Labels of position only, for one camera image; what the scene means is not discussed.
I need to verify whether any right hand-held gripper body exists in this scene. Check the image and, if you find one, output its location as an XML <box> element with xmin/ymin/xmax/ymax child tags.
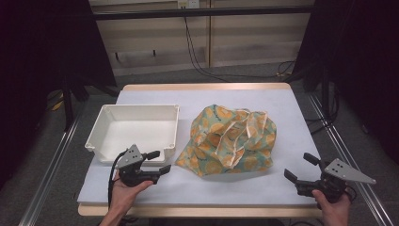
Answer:
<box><xmin>295</xmin><ymin>157</ymin><xmax>377</xmax><ymax>204</ymax></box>

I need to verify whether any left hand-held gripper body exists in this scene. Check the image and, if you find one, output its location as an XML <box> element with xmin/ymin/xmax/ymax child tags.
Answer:
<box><xmin>116</xmin><ymin>143</ymin><xmax>161</xmax><ymax>188</ymax></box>

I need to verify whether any orange print cloth bag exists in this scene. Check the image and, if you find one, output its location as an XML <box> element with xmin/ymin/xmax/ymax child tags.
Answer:
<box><xmin>174</xmin><ymin>104</ymin><xmax>278</xmax><ymax>178</ymax></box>

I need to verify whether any person's left hand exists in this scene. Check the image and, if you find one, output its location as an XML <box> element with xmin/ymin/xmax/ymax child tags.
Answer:
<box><xmin>110</xmin><ymin>170</ymin><xmax>154</xmax><ymax>215</ymax></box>

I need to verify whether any person's right hand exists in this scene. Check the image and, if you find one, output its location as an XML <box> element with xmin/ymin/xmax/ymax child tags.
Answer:
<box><xmin>311</xmin><ymin>188</ymin><xmax>352</xmax><ymax>226</ymax></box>

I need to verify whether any white plastic tray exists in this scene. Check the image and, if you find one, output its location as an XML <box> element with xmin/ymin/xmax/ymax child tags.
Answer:
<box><xmin>84</xmin><ymin>104</ymin><xmax>181</xmax><ymax>167</ymax></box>

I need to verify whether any light blue table mat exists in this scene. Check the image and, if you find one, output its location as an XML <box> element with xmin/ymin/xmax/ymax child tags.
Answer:
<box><xmin>76</xmin><ymin>89</ymin><xmax>322</xmax><ymax>207</ymax></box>

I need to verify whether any black metal stand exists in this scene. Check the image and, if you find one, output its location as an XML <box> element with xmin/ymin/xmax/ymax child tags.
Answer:
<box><xmin>311</xmin><ymin>62</ymin><xmax>342</xmax><ymax>126</ymax></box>
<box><xmin>60</xmin><ymin>74</ymin><xmax>120</xmax><ymax>133</ymax></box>

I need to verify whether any wooden table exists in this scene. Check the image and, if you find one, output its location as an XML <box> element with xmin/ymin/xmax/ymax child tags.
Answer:
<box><xmin>77</xmin><ymin>82</ymin><xmax>324</xmax><ymax>218</ymax></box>

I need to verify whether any black curtain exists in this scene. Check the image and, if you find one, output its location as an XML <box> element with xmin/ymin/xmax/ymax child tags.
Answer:
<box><xmin>293</xmin><ymin>0</ymin><xmax>399</xmax><ymax>166</ymax></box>
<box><xmin>0</xmin><ymin>0</ymin><xmax>118</xmax><ymax>189</ymax></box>

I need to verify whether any black horizontal bar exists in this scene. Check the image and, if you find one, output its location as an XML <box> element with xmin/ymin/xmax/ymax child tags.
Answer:
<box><xmin>93</xmin><ymin>5</ymin><xmax>314</xmax><ymax>22</ymax></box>

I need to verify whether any metal floor rail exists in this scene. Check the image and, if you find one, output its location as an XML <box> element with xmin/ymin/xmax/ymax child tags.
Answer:
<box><xmin>307</xmin><ymin>93</ymin><xmax>395</xmax><ymax>226</ymax></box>
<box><xmin>18</xmin><ymin>105</ymin><xmax>85</xmax><ymax>226</ymax></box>

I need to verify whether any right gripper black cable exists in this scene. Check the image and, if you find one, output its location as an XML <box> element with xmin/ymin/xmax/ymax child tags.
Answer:
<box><xmin>344</xmin><ymin>184</ymin><xmax>358</xmax><ymax>202</ymax></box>

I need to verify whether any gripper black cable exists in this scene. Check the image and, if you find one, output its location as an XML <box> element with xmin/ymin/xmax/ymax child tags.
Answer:
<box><xmin>107</xmin><ymin>150</ymin><xmax>129</xmax><ymax>210</ymax></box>
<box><xmin>344</xmin><ymin>184</ymin><xmax>358</xmax><ymax>202</ymax></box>

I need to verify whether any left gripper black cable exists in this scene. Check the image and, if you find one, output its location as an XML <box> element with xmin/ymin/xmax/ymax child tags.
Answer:
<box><xmin>107</xmin><ymin>150</ymin><xmax>129</xmax><ymax>210</ymax></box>

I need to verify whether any long black floor cable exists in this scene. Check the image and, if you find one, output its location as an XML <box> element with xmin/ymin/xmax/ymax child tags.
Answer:
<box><xmin>183</xmin><ymin>17</ymin><xmax>296</xmax><ymax>83</ymax></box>

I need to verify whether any white wall outlet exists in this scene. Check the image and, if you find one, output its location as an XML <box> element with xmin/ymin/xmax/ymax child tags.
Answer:
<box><xmin>177</xmin><ymin>0</ymin><xmax>200</xmax><ymax>9</ymax></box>

